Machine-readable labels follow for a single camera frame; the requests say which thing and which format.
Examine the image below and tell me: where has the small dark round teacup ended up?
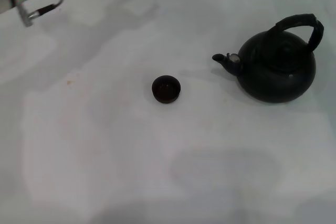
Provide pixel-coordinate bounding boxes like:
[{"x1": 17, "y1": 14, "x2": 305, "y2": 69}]
[{"x1": 151, "y1": 74, "x2": 182, "y2": 104}]

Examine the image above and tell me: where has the black round teapot with handle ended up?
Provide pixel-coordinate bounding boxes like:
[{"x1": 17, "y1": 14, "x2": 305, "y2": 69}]
[{"x1": 212, "y1": 13, "x2": 324, "y2": 103}]

